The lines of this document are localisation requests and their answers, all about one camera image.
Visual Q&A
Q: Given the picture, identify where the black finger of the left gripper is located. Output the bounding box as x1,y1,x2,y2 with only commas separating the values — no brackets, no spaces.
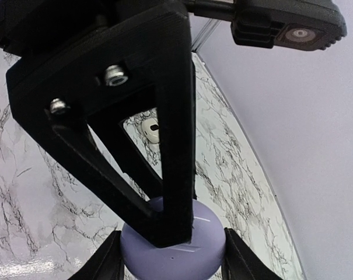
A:
6,13,195,248

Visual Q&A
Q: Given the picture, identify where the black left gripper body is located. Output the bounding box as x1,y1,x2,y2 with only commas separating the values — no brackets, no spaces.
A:
0,1,191,58

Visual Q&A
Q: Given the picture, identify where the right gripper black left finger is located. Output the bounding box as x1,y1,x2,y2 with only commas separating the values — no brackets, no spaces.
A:
69,230,124,280

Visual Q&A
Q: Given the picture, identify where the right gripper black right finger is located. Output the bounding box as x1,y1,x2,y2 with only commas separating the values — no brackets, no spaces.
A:
222,228,281,280

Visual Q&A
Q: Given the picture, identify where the lavender round charging case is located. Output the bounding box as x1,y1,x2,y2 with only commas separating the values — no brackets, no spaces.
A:
120,200,226,280

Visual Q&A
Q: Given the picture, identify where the beige earbud charging case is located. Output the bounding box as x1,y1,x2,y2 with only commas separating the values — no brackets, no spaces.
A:
141,118,159,144

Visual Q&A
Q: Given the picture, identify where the left aluminium corner post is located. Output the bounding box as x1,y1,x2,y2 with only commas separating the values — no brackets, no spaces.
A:
191,19,221,53

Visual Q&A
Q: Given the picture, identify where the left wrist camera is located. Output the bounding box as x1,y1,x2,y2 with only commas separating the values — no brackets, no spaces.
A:
183,0,347,51

